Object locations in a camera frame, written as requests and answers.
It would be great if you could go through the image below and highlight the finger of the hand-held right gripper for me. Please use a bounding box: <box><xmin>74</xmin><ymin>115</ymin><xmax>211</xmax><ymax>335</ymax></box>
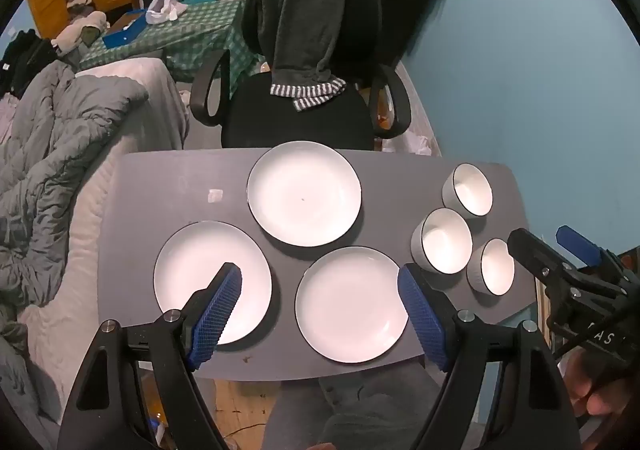
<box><xmin>556</xmin><ymin>225</ymin><xmax>628</xmax><ymax>283</ymax></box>
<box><xmin>507</xmin><ymin>228</ymin><xmax>576</xmax><ymax>287</ymax></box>

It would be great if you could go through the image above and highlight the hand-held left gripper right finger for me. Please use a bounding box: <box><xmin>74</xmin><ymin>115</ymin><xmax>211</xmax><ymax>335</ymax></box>
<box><xmin>397</xmin><ymin>263</ymin><xmax>585</xmax><ymax>450</ymax></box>

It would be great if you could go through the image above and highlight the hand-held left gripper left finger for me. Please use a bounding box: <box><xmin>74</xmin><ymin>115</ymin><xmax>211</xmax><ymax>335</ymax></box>
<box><xmin>56</xmin><ymin>261</ymin><xmax>244</xmax><ymax>450</ymax></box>

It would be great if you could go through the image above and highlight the white ribbed bowl dark rim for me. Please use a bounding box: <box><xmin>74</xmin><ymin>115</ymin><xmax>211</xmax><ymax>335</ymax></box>
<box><xmin>441</xmin><ymin>163</ymin><xmax>494</xmax><ymax>219</ymax></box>
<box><xmin>466</xmin><ymin>238</ymin><xmax>516</xmax><ymax>297</ymax></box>
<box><xmin>410</xmin><ymin>207</ymin><xmax>474</xmax><ymax>276</ymax></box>

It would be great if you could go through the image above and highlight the white plate with dark rim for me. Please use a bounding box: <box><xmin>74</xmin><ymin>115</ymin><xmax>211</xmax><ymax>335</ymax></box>
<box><xmin>294</xmin><ymin>246</ymin><xmax>412</xmax><ymax>365</ymax></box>
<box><xmin>246</xmin><ymin>140</ymin><xmax>363</xmax><ymax>247</ymax></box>
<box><xmin>153</xmin><ymin>220</ymin><xmax>273</xmax><ymax>346</ymax></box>

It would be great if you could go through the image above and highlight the person's right hand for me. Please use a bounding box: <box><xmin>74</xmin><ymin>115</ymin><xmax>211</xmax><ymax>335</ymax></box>
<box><xmin>564</xmin><ymin>349</ymin><xmax>640</xmax><ymax>422</ymax></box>

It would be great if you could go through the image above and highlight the dark wooden furniture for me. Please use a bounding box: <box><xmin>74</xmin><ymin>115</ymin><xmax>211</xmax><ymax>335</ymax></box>
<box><xmin>619</xmin><ymin>246</ymin><xmax>640</xmax><ymax>277</ymax></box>

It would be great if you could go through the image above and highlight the light wooden board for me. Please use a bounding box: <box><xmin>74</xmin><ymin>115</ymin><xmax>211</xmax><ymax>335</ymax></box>
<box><xmin>534</xmin><ymin>280</ymin><xmax>552</xmax><ymax>336</ymax></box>

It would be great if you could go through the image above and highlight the person's grey trouser leg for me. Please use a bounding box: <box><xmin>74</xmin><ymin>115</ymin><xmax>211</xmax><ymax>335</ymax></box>
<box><xmin>262</xmin><ymin>360</ymin><xmax>453</xmax><ymax>450</ymax></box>

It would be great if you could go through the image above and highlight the white crumpled cloth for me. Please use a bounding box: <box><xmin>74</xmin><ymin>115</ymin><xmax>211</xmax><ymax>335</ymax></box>
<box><xmin>382</xmin><ymin>133</ymin><xmax>441</xmax><ymax>157</ymax></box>

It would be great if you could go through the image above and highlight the orange floor clutter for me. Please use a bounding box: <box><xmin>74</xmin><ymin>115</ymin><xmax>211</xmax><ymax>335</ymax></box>
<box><xmin>372</xmin><ymin>85</ymin><xmax>397</xmax><ymax>131</ymax></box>

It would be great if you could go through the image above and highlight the white bed mattress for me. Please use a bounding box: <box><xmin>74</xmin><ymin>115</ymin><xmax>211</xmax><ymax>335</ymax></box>
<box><xmin>20</xmin><ymin>58</ymin><xmax>191</xmax><ymax>421</ymax></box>

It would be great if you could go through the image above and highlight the black office chair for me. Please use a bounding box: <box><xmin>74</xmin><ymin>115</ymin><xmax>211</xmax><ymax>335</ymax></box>
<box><xmin>189</xmin><ymin>0</ymin><xmax>412</xmax><ymax>151</ymax></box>

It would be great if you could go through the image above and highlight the grey quilted comforter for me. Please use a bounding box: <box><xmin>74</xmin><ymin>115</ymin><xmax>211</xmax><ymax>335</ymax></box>
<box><xmin>0</xmin><ymin>58</ymin><xmax>151</xmax><ymax>431</ymax></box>

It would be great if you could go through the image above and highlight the blue flat box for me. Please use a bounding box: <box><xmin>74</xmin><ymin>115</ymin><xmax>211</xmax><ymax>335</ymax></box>
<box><xmin>102</xmin><ymin>8</ymin><xmax>151</xmax><ymax>50</ymax></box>

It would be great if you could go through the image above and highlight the grey hoodie with striped cuffs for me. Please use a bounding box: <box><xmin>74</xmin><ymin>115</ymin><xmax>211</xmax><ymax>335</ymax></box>
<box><xmin>246</xmin><ymin>0</ymin><xmax>348</xmax><ymax>112</ymax></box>

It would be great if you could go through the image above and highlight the white plastic bag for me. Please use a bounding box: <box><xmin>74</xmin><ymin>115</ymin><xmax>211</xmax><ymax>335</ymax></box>
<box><xmin>145</xmin><ymin>0</ymin><xmax>188</xmax><ymax>25</ymax></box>

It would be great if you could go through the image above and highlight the beige clothes pile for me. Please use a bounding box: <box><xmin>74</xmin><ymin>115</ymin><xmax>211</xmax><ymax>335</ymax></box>
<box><xmin>52</xmin><ymin>10</ymin><xmax>108</xmax><ymax>54</ymax></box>

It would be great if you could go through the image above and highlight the black clothes pile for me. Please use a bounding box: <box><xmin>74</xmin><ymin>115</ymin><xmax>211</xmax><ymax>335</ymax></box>
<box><xmin>0</xmin><ymin>29</ymin><xmax>58</xmax><ymax>98</ymax></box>

